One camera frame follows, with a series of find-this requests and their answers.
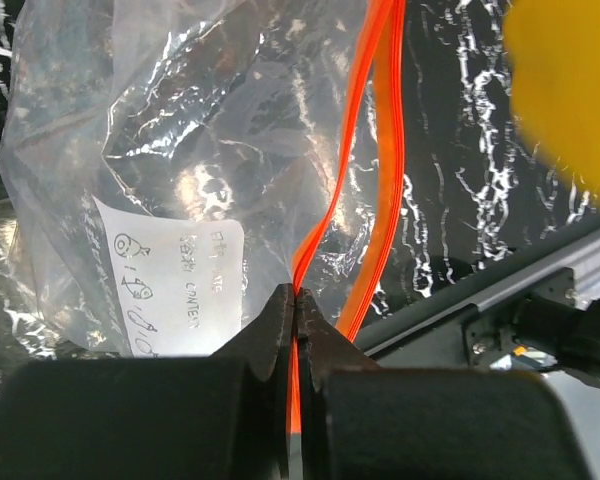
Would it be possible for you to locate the orange zipper clear bag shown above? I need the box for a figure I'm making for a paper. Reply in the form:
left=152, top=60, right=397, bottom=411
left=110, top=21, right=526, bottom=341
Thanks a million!
left=0, top=0, right=411, bottom=436

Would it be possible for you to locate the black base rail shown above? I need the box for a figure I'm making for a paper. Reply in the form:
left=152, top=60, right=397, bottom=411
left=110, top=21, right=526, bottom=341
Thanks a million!
left=356, top=220, right=600, bottom=388

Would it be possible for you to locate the yellow bell pepper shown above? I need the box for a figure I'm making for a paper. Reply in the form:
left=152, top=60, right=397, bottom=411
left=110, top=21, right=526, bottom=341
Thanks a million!
left=503, top=1, right=600, bottom=207

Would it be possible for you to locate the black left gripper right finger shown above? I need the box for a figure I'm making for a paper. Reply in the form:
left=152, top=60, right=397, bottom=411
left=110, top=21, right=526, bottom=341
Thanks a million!
left=298, top=291, right=592, bottom=479

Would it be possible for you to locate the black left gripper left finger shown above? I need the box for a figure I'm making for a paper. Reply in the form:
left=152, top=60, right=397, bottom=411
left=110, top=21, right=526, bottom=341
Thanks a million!
left=0, top=284, right=294, bottom=479

